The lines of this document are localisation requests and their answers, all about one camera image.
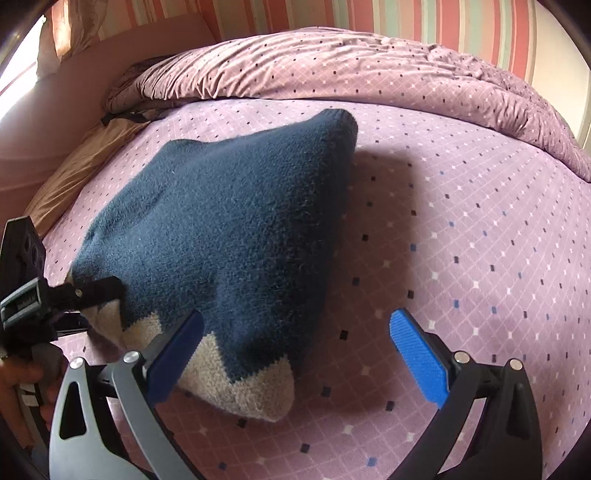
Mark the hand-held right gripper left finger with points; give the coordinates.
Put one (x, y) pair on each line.
(178, 355)

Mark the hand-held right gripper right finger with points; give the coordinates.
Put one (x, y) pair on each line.
(418, 360)

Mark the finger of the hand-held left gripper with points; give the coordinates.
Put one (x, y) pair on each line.
(74, 324)
(92, 291)

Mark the dark blue knitted sweater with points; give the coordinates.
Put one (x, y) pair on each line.
(221, 207)

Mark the person's left hand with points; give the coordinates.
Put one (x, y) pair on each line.
(21, 374)

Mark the tan fleece blanket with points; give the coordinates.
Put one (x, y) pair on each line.
(78, 175)

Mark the purple checked bed sheet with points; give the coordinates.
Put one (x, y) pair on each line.
(461, 230)

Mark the pink bed headboard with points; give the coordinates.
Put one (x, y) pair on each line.
(115, 50)

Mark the purple dotted quilt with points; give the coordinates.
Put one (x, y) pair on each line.
(369, 69)

